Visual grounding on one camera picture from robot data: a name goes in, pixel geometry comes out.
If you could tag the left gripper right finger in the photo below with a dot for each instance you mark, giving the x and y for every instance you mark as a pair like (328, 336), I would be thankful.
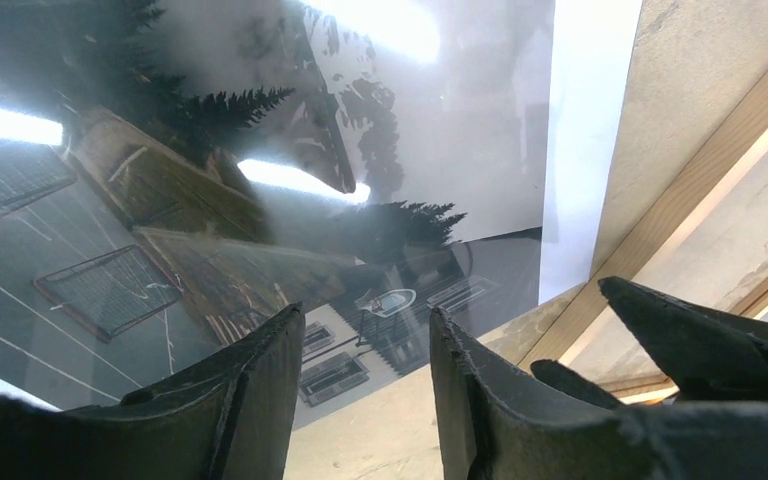
(495, 421)

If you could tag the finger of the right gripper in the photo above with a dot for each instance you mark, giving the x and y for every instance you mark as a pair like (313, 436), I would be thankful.
(562, 378)
(709, 354)

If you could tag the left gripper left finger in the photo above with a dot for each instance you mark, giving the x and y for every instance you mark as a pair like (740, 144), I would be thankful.
(228, 416)

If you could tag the wooden picture frame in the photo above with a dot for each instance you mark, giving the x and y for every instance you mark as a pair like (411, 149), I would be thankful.
(691, 130)

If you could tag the photo with glass pane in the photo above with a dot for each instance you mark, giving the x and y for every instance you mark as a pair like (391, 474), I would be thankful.
(174, 173)

